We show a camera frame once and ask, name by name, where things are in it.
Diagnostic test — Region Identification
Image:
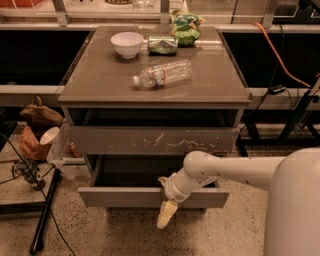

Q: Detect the grey top drawer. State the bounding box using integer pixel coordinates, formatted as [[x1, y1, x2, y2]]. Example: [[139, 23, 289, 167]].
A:
[[70, 126, 239, 155]]

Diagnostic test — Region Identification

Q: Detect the orange cloth bag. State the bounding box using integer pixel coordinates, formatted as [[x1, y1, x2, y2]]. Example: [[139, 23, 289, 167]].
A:
[[19, 126, 51, 161]]

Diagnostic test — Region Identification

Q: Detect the black power adapter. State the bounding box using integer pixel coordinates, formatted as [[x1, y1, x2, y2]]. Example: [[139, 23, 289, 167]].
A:
[[268, 85, 286, 95]]

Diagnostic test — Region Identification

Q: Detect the black floor cable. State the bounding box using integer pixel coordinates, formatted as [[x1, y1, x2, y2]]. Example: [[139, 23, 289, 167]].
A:
[[0, 132, 77, 256]]

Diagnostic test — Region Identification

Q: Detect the black table frame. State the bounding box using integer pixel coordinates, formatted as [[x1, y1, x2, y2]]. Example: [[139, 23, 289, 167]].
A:
[[236, 78, 320, 157]]

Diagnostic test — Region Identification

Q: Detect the green soda can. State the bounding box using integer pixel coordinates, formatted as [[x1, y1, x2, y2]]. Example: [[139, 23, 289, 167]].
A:
[[148, 36, 178, 55]]

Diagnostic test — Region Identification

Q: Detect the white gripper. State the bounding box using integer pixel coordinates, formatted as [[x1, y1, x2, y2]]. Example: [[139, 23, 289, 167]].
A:
[[157, 168, 204, 229]]

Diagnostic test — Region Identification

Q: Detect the white cup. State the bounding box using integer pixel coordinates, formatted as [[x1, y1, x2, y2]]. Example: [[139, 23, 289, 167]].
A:
[[40, 127, 60, 145]]

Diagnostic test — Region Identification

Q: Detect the grey drawer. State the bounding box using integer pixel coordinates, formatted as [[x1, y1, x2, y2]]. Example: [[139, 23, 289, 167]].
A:
[[70, 126, 239, 155], [77, 154, 231, 210]]

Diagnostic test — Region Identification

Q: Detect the brown cloth bag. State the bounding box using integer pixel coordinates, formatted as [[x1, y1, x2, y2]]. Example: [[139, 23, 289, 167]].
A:
[[20, 95, 64, 128]]

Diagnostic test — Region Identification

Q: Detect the grey drawer cabinet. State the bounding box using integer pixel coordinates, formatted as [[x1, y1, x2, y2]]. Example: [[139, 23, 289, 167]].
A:
[[58, 26, 251, 208]]

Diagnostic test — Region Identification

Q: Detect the clear plastic bin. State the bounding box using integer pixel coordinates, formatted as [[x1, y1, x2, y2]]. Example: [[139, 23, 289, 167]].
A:
[[47, 123, 91, 179]]

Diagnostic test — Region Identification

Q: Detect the clear plastic water bottle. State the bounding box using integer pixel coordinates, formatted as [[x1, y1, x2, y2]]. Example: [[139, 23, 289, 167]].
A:
[[133, 60, 192, 89]]

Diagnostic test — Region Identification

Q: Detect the white ceramic bowl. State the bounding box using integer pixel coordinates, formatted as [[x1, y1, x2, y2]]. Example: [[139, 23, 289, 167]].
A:
[[111, 32, 144, 59]]

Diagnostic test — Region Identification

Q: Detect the black stand leg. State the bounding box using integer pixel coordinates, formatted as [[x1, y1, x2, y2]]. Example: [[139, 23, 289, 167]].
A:
[[29, 169, 61, 256]]

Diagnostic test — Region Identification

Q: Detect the small grey device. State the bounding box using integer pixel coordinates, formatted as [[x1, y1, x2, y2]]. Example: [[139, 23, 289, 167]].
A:
[[14, 159, 46, 191]]

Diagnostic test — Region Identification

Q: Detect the orange cable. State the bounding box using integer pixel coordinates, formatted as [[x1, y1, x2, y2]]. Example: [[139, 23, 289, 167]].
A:
[[252, 21, 312, 89]]

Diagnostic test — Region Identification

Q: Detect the green chip bag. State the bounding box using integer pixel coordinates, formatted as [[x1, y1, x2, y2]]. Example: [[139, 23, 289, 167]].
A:
[[171, 9, 206, 47]]

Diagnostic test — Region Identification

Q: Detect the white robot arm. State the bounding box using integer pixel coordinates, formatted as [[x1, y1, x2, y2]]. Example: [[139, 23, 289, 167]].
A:
[[157, 148, 320, 256]]

